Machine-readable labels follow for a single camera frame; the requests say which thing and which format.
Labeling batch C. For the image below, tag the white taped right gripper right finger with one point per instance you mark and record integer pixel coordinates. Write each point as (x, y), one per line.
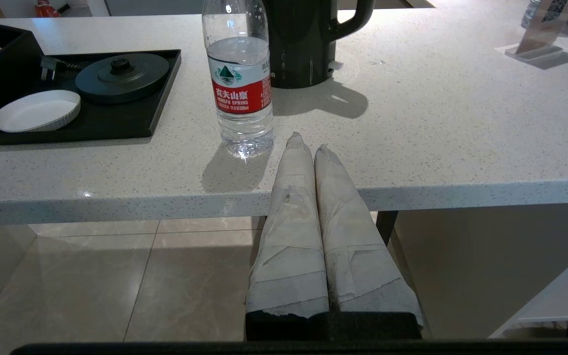
(358, 256)

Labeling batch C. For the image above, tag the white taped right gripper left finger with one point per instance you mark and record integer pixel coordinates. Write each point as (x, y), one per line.
(289, 246)

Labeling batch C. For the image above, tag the water bottle with mountain logo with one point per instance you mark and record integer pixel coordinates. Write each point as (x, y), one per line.
(239, 93)

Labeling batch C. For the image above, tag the black electric kettle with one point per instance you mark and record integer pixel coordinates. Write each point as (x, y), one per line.
(303, 44)

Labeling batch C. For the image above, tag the black round kettle base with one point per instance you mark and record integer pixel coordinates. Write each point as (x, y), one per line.
(121, 81)

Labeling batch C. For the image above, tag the white shelf panel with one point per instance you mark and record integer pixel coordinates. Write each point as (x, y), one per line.
(560, 296)

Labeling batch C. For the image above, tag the black serving tray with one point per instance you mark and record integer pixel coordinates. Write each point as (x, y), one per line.
(116, 123)

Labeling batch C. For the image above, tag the black organizer box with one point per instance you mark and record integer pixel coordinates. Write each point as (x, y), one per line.
(3, 64)

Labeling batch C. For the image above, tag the red bag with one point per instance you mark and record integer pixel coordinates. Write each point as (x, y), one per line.
(47, 7)

